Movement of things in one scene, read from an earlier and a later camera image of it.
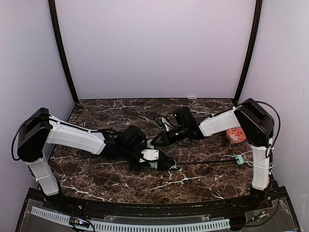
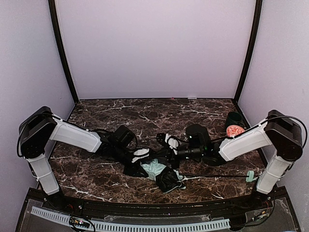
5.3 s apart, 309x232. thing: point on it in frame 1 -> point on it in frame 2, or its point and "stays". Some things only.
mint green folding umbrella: x=239 y=160 -> x=163 y=179
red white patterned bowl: x=235 y=135 stays
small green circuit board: x=79 y=222 stays
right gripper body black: x=164 y=137 -> x=174 y=157
